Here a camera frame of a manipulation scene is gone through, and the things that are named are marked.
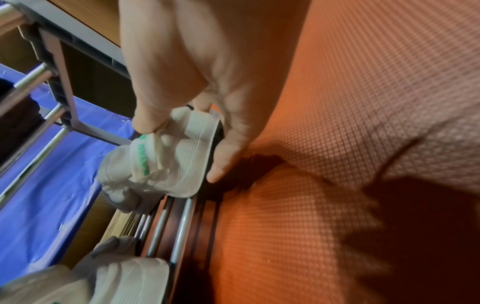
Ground person's right hand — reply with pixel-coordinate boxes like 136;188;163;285
117;0;312;184

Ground white knit sneaker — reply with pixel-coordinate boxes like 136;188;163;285
96;106;223;215
0;236;172;304

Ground grey metal shoe rack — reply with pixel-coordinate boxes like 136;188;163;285
0;0;226;268

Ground tan cardboard boards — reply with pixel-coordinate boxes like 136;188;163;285
59;189;151;269

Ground blue printed banner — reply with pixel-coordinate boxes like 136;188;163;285
0;63;136;286

